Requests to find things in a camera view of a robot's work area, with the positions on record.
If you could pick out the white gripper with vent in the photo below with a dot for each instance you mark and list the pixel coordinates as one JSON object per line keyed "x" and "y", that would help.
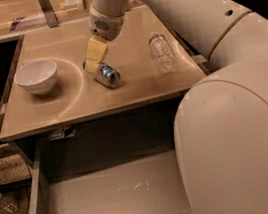
{"x": 107, "y": 28}

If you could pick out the blue silver redbull can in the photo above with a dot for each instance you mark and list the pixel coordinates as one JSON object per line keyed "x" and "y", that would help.
{"x": 105, "y": 75}

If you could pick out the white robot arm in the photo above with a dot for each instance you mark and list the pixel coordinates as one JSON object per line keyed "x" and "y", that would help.
{"x": 221, "y": 125}

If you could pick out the grey cabinet with beige top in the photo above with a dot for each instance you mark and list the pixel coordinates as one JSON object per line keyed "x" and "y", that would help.
{"x": 77, "y": 96}

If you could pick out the open grey wooden drawer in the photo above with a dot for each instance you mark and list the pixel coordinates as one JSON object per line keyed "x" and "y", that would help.
{"x": 128, "y": 173}

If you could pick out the white box on counter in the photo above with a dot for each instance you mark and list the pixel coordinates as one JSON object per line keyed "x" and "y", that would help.
{"x": 74, "y": 5}

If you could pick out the white ceramic bowl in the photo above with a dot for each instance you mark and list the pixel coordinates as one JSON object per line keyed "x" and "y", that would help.
{"x": 37, "y": 77}

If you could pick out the white tag on floor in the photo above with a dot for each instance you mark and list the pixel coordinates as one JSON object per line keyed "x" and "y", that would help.
{"x": 11, "y": 206}

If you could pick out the metal post left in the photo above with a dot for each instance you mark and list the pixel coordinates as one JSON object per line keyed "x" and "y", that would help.
{"x": 48, "y": 11}

